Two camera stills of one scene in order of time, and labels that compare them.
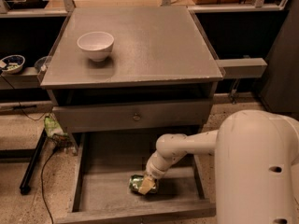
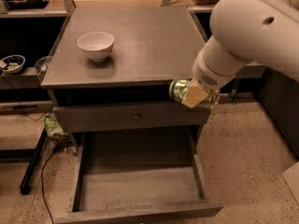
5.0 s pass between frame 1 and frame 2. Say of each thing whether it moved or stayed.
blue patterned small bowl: stayed
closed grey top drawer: stayed
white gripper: moved
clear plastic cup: stayed
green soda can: moved
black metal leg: stayed
